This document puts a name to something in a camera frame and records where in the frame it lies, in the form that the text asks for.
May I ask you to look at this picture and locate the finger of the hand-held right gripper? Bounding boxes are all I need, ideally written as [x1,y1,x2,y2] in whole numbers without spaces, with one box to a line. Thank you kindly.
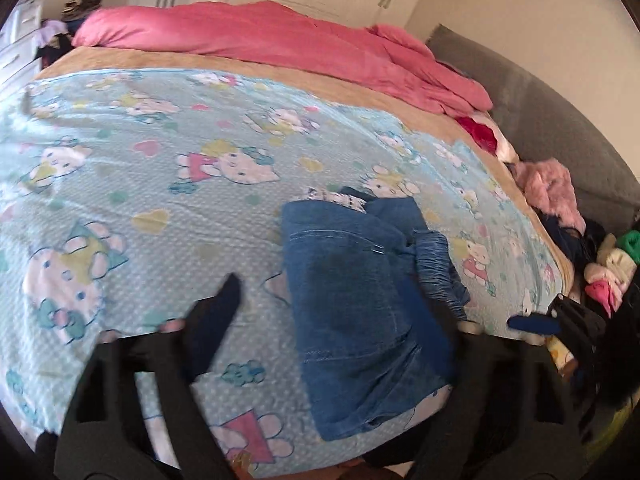
[506,294,608,361]

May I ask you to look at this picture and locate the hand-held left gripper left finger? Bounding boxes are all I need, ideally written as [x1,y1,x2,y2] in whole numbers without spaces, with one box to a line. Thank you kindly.
[52,274,243,480]

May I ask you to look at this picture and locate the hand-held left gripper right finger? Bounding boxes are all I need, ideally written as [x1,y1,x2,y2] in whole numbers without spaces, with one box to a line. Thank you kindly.
[397,277,588,480]

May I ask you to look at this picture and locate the blue denim pants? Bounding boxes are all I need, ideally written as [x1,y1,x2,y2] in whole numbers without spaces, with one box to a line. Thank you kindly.
[280,187,472,443]

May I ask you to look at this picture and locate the yellow printed cloth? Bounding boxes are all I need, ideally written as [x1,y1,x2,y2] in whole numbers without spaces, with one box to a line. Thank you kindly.
[546,336,577,377]

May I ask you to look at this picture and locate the bright pink cloth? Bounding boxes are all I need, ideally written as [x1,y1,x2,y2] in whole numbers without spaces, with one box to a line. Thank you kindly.
[585,280,624,319]

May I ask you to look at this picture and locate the white folded cloth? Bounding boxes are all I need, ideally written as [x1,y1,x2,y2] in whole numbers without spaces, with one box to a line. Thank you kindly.
[584,234,637,286]

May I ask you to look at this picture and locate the dark cloth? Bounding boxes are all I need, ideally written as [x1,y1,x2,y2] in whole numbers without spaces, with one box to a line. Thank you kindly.
[542,214,610,272]

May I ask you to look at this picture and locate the green cloth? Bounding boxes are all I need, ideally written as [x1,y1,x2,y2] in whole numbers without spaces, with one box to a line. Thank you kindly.
[616,230,640,267]

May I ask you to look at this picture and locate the pink fluffy cloth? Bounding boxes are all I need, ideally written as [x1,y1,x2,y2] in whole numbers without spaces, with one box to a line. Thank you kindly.
[515,157,587,233]

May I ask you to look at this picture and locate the cartoon cat printed blanket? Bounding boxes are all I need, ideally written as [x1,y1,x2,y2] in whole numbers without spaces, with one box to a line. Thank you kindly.
[0,67,566,477]

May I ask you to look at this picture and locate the cream cloth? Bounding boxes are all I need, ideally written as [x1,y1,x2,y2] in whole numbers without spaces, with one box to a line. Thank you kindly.
[492,127,522,163]

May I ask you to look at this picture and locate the red cloth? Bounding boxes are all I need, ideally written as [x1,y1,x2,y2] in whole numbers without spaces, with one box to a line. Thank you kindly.
[455,115,501,154]

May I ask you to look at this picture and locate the grey padded headboard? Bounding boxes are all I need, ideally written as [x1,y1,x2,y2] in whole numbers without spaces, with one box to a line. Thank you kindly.
[425,24,640,241]

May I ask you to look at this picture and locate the pink duvet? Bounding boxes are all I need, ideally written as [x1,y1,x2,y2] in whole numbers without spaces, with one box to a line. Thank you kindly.
[72,1,494,117]

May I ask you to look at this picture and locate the purple cloth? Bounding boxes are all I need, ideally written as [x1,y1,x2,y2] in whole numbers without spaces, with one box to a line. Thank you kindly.
[40,20,72,50]

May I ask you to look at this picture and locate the white drawer chest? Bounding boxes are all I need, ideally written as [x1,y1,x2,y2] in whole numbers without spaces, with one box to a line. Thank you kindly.
[0,0,45,92]

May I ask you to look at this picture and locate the dark patterned clothes pile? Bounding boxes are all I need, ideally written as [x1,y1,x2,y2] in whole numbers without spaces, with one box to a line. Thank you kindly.
[60,0,104,24]

